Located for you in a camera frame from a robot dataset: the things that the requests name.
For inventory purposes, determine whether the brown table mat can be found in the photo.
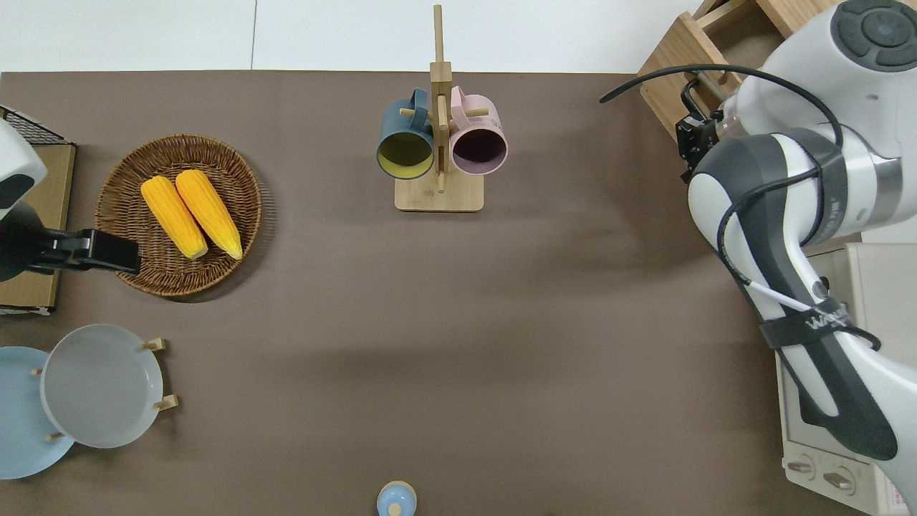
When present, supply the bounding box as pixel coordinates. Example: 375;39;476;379
0;70;864;516

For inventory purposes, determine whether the pink mug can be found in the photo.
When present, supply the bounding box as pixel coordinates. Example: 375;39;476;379
448;86;509;177

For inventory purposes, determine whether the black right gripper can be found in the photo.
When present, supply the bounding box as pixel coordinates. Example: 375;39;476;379
675;77;726;185

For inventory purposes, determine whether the wooden mug tree stand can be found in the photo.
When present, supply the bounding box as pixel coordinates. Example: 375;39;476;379
394;4;492;213

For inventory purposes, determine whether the light blue plate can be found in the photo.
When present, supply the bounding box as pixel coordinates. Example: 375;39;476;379
0;346;77;480

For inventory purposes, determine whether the light wooden drawer cabinet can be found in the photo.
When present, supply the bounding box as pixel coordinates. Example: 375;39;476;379
691;0;848;40

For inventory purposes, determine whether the blue service bell wooden base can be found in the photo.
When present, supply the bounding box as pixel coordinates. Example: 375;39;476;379
376;481;418;516

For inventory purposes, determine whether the round brown wicker basket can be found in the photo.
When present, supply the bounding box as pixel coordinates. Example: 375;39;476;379
95;134;264;298

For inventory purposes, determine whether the grey plate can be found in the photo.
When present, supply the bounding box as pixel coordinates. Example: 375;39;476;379
40;324;165;450

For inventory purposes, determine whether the black cable along right arm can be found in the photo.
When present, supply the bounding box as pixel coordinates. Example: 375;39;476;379
600;64;883;353

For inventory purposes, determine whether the wooden crate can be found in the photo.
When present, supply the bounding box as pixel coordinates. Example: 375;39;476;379
637;10;747;142

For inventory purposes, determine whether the wooden plate rack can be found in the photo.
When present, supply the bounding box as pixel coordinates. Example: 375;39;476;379
29;337;180;442

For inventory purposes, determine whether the light wooden lid board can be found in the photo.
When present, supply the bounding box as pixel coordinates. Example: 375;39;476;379
0;142;77;313

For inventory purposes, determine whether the cream toaster oven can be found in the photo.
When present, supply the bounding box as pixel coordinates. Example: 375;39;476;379
777;242;917;515

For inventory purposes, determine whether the dark blue mug yellow inside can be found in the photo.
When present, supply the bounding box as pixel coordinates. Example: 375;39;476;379
376;88;436;181

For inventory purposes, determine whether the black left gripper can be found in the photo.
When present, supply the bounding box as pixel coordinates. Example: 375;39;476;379
27;228;142;277

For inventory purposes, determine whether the yellow corn cob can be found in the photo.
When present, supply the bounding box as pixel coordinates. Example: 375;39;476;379
176;169;244;261
140;176;210;261

